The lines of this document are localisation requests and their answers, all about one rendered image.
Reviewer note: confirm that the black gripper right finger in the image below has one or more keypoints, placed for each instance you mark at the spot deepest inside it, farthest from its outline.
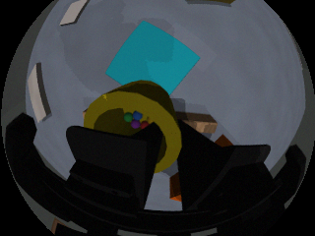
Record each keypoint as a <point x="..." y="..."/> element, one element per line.
<point x="202" y="163"/>

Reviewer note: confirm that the olive-yellow cup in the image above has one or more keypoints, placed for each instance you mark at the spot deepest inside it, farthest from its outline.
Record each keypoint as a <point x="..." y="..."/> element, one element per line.
<point x="149" y="99"/>

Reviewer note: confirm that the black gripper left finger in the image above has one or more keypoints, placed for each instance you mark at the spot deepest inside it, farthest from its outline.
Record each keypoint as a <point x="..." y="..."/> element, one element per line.
<point x="136" y="155"/>

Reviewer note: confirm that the brown wooden bar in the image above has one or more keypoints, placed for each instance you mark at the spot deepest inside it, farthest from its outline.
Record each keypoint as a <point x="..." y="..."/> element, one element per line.
<point x="203" y="123"/>

